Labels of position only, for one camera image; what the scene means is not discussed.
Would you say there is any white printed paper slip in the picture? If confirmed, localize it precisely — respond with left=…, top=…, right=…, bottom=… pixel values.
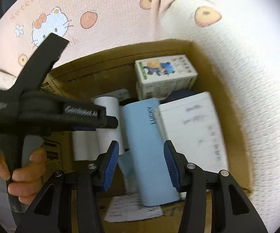
left=104, top=194, right=163, bottom=224

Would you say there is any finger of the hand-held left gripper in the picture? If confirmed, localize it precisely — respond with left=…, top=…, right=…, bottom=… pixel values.
left=72, top=115, right=119, bottom=133

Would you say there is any pink printed blanket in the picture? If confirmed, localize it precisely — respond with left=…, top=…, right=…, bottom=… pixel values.
left=0, top=0, right=280, bottom=233

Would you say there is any white cardboard tube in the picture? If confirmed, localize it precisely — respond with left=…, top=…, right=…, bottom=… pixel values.
left=93, top=97, right=124, bottom=156
left=72, top=130, right=99, bottom=161

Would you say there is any white printed box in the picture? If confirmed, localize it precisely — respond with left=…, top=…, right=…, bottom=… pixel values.
left=158, top=92, right=229, bottom=175

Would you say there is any brown cardboard box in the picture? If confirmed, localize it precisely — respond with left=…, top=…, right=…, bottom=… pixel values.
left=39, top=39, right=252, bottom=233

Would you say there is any person's left hand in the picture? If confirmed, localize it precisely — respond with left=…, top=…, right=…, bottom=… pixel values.
left=0, top=138, right=47, bottom=205

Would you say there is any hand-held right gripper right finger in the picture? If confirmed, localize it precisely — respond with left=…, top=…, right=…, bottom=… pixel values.
left=163, top=139, right=269, bottom=233

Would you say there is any dark blue item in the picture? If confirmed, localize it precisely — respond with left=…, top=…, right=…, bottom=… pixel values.
left=165, top=89, right=199, bottom=102

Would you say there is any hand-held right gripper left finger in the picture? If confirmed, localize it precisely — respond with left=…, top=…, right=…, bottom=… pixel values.
left=15, top=140, right=120, bottom=233

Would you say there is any green white carton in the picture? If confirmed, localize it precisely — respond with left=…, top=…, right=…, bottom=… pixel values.
left=134, top=55, right=198, bottom=100

